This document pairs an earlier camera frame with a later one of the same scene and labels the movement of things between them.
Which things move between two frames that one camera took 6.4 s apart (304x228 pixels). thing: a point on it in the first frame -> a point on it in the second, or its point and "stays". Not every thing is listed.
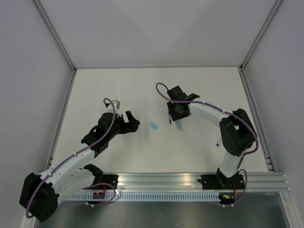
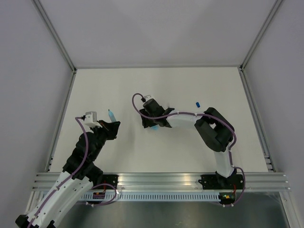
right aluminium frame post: x=275 y=7 stays
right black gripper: x=174 y=115 -> x=146 y=123
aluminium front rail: x=260 y=181 stays
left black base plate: x=111 y=179 stays
